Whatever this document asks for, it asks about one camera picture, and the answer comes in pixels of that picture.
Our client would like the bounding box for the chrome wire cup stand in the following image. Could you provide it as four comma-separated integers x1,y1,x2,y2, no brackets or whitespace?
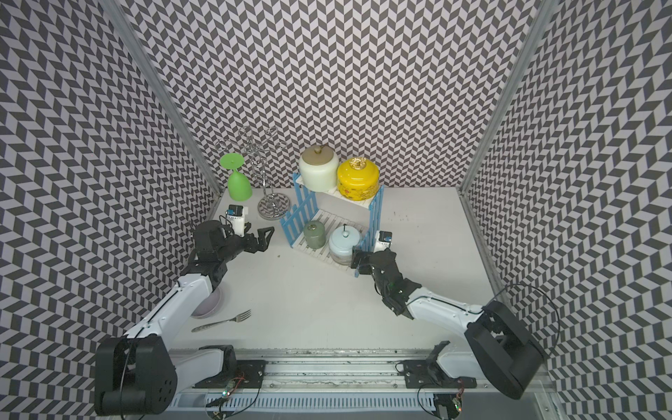
234,126,291,221

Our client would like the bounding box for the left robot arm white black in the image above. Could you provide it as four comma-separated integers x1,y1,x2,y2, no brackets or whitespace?
94,220,275,419

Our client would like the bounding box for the small green tea canister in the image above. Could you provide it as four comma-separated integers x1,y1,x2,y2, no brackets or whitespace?
304,220,327,250

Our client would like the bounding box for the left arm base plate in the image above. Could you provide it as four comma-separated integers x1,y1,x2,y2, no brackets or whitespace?
193,360,267,390

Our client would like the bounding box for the green plastic wine glass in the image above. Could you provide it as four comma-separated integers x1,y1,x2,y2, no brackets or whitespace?
220,152,252,202

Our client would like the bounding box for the aluminium front rail frame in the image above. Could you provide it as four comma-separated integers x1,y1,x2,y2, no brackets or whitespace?
99,347,571,420

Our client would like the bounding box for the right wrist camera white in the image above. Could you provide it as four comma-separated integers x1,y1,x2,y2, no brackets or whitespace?
373,230,393,252

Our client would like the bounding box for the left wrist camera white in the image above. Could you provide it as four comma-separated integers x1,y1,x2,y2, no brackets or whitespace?
225,204,249,236

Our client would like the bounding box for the cream canister brown lid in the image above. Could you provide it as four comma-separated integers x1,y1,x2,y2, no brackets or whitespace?
299,145,340,193

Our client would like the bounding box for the silver metal fork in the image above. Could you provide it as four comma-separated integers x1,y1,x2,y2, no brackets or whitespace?
191,310,252,334

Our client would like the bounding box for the light blue tea canister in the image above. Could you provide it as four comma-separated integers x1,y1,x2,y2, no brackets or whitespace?
328,224,361,266

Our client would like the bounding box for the blue white two-tier shelf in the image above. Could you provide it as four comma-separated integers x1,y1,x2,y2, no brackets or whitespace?
280,173,385,278

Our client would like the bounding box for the yellow patterned tea canister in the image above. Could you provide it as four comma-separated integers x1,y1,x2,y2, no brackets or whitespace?
337,157,380,201

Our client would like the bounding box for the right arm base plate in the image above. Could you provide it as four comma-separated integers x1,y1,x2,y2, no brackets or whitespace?
395,360,477,390

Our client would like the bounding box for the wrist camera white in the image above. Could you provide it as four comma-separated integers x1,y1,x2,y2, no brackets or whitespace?
373,230,393,252
225,204,249,236

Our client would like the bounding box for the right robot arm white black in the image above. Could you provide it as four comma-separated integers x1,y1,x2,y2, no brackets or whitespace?
351,249,548,400

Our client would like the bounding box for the lilac plastic bowl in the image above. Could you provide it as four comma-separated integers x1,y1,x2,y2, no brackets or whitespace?
191,287,222,320

